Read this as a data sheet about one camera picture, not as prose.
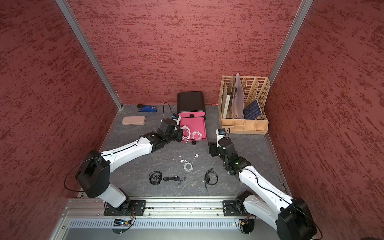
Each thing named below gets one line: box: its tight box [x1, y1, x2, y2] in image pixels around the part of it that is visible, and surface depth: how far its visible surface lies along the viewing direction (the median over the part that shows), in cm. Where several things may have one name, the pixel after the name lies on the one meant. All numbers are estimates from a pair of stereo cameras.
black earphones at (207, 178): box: [204, 168, 218, 192], surface depth 85 cm
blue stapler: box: [137, 103, 158, 113], surface depth 120 cm
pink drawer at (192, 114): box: [178, 110, 207, 118], surface depth 97 cm
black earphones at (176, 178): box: [163, 174, 187, 185], surface depth 85 cm
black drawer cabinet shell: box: [177, 91, 207, 124], surface depth 105 cm
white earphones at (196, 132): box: [191, 130, 203, 140], surface depth 99 cm
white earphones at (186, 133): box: [180, 124, 191, 144], surface depth 91 cm
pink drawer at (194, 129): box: [180, 117, 208, 145], surface depth 99 cm
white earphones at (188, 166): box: [180, 154, 199, 172], surface depth 90 cm
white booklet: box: [222, 94, 231, 119], surface depth 94 cm
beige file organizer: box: [218, 73, 271, 135], surface depth 104 cm
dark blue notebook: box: [243, 99, 263, 120], surface depth 105 cm
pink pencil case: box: [122, 116, 146, 125], surface depth 111 cm
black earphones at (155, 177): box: [148, 171, 163, 185], surface depth 85 cm
